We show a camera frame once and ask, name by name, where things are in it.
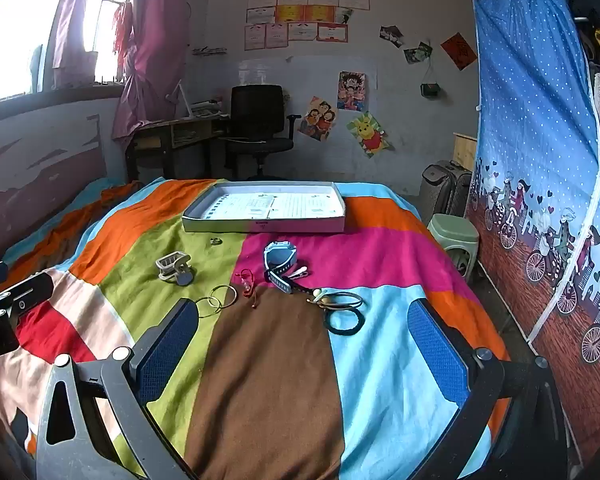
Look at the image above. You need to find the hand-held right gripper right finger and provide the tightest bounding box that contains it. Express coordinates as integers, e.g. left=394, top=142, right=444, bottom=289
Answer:
left=407, top=298, right=571, bottom=480

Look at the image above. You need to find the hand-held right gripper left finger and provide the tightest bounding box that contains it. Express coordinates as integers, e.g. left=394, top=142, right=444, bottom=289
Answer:
left=36, top=298, right=201, bottom=480

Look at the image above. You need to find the thin gold bangle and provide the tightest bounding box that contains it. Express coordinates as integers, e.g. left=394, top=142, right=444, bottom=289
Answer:
left=194, top=295, right=226, bottom=319
left=208, top=284, right=239, bottom=309

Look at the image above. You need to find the beige hair claw clip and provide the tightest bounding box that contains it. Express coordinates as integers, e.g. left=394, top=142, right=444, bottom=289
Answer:
left=155, top=253, right=191, bottom=281

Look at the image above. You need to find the thin dark hair tie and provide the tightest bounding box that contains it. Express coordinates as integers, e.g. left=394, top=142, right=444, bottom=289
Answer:
left=325, top=290, right=365, bottom=314

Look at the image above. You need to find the red string bracelet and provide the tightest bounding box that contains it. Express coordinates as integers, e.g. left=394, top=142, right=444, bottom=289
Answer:
left=234, top=268, right=259, bottom=309

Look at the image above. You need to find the black scalloped hair tie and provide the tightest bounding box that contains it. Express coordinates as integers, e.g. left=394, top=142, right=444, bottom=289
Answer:
left=322, top=307, right=366, bottom=335

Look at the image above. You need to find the blue smart watch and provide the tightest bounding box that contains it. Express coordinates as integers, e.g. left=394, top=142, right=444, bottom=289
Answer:
left=263, top=241, right=300, bottom=282

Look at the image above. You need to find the white shallow cardboard tray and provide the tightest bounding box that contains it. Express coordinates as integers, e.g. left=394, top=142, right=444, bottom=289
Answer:
left=181, top=181, right=347, bottom=234

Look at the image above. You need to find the colourful patchwork blanket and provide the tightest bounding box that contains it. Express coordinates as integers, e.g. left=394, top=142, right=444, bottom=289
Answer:
left=0, top=177, right=512, bottom=480

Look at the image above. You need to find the green plastic stool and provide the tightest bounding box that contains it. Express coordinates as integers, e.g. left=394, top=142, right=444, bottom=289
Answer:
left=427, top=213, right=480, bottom=281

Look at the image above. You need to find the grey suitcase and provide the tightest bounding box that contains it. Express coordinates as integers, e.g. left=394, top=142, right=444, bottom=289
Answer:
left=419, top=159, right=474, bottom=221

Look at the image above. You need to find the light wooden cabinet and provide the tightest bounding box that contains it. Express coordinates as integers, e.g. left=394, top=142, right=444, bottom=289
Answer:
left=452, top=131, right=479, bottom=171

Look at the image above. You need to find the dark wooden desk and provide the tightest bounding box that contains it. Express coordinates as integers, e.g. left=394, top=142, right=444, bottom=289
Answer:
left=125, top=114, right=231, bottom=184

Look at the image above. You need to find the yellow bear poster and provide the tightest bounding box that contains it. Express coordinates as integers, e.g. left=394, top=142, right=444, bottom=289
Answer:
left=346, top=112, right=394, bottom=160

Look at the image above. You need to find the blue fabric wardrobe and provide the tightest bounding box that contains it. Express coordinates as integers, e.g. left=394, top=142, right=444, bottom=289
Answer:
left=464, top=0, right=600, bottom=463

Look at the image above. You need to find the bright window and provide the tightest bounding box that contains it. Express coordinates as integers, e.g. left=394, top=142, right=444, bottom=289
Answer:
left=0, top=0, right=132, bottom=107

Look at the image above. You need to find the stack of papers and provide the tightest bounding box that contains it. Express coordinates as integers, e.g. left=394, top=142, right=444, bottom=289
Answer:
left=190, top=100, right=227, bottom=119

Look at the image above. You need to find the white desk lamp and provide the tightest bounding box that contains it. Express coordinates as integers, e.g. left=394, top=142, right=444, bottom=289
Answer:
left=164, top=80, right=192, bottom=119

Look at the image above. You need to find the black office chair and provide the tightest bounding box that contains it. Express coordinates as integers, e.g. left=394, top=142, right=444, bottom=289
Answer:
left=218, top=84, right=302, bottom=181

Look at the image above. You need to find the cartoon family poster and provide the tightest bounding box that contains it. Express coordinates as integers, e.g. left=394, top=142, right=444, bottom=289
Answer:
left=297, top=95, right=339, bottom=142

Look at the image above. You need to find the green hanging basket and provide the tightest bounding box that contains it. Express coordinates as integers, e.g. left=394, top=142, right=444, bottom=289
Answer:
left=419, top=71, right=442, bottom=99

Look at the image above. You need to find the small pink curtain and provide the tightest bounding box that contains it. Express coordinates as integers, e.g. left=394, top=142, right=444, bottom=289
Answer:
left=40, top=0, right=102, bottom=89

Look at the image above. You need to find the anime character poster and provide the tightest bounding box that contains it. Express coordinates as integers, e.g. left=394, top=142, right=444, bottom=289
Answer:
left=336, top=70, right=369, bottom=112

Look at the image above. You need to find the large pink curtain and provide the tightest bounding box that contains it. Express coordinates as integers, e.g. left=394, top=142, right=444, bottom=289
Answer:
left=111, top=0, right=189, bottom=142

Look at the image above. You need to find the red hanging tassel decoration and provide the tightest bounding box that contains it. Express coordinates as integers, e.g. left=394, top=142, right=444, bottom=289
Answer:
left=112, top=2, right=134, bottom=57

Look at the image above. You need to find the red paper square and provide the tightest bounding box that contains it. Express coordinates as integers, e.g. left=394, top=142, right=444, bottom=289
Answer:
left=439, top=32, right=479, bottom=71

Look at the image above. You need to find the green wall photo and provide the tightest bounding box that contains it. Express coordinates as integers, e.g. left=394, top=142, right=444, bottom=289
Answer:
left=403, top=41, right=434, bottom=65

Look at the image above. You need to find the dark wall photo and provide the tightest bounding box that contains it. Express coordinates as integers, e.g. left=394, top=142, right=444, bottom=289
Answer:
left=378, top=24, right=405, bottom=49

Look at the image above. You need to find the group of wall certificates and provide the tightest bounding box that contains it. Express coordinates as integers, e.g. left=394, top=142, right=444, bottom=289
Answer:
left=243, top=0, right=371, bottom=52

